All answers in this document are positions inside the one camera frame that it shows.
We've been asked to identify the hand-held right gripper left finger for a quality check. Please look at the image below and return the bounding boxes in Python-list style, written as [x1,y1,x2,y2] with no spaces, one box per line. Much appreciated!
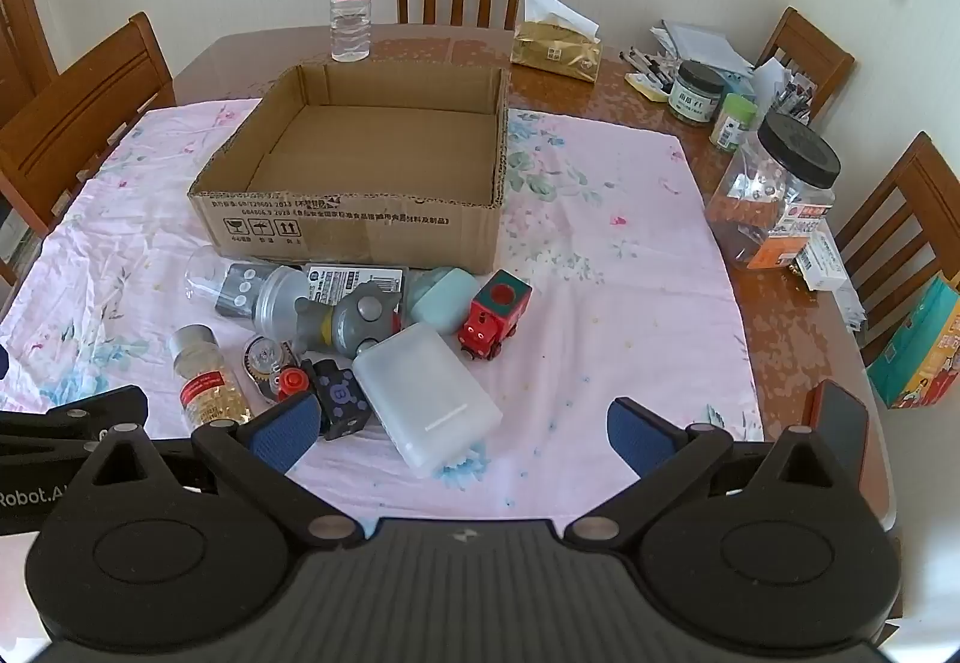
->
[71,395,365,548]

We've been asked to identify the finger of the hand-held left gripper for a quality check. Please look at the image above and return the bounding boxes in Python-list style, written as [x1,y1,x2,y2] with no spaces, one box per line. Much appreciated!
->
[0,384,149,449]

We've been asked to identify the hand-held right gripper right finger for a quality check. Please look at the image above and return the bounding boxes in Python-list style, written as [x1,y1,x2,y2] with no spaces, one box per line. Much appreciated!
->
[566,397,852,548]

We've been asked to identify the black cube toy red buttons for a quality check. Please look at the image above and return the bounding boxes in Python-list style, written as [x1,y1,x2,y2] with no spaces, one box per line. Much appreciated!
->
[274,357,358,443]

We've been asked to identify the round patterned disc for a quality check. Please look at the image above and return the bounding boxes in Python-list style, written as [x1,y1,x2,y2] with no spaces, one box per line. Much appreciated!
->
[241,336,298,403]

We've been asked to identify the capsule bottle red label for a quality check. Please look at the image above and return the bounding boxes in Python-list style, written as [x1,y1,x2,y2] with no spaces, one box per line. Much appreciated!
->
[169,324,254,430]

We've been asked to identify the grey toy figure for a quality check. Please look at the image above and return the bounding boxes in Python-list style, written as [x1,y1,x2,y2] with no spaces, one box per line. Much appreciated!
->
[295,282,406,361]

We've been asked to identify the white plastic box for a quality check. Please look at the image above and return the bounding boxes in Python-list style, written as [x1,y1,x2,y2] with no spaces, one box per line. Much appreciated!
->
[352,322,504,479]

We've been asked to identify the black digital timer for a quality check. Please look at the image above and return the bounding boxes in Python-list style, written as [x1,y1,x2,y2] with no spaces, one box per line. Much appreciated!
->
[216,262,267,320]

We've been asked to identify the clear plastic cup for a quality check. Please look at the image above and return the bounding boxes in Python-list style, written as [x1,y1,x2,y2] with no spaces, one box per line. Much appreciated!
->
[184,245,312,343]

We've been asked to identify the red toy train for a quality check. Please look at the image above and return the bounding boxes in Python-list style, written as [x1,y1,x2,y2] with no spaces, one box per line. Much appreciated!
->
[457,270,533,362]

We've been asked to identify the teal rounded case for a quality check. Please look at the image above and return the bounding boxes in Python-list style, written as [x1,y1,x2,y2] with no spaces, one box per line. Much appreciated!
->
[409,267,481,336]

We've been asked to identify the brown cardboard box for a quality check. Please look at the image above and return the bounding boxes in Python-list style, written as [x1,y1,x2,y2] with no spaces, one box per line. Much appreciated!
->
[187,63,512,275]

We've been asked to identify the pink floral cloth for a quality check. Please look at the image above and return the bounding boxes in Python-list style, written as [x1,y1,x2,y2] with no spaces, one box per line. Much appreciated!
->
[0,97,766,538]

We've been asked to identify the dark flat device red edge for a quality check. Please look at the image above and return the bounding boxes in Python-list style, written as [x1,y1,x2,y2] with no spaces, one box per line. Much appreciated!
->
[804,378,871,484]

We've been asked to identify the stack of white cards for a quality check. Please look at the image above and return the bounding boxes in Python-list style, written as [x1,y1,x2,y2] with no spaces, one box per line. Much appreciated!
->
[831,284,869,334]

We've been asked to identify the small white carton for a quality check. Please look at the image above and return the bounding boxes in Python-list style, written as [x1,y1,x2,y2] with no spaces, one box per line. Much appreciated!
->
[793,234,850,293]

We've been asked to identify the large clear jar black lid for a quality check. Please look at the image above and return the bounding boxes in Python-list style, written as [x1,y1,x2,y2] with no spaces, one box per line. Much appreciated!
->
[705,112,842,272]

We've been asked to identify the teal colourful printed box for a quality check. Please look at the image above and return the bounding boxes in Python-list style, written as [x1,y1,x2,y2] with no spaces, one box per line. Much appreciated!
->
[866,277,960,410]

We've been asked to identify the small green lid bottle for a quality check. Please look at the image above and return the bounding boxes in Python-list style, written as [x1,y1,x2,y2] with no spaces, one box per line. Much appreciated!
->
[709,94,758,154]

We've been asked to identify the glass jar black lid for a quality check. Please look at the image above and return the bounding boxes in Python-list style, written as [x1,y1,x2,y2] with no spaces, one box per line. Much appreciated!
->
[667,61,727,128]

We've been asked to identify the yellow sticky notes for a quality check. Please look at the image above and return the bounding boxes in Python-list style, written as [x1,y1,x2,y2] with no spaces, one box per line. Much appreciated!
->
[626,72,670,104]

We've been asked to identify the bunch of black pens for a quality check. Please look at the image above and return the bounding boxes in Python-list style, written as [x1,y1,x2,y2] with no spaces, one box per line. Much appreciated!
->
[619,45,677,95]

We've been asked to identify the pen holder with pens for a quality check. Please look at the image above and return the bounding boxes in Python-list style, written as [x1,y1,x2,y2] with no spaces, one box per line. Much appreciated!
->
[765,69,820,125]

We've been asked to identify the golden tissue pack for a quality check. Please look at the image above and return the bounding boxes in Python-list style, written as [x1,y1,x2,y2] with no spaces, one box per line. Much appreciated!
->
[510,0,605,85]

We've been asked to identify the stack of white papers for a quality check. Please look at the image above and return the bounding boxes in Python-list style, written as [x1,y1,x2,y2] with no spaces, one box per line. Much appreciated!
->
[649,19,755,80]

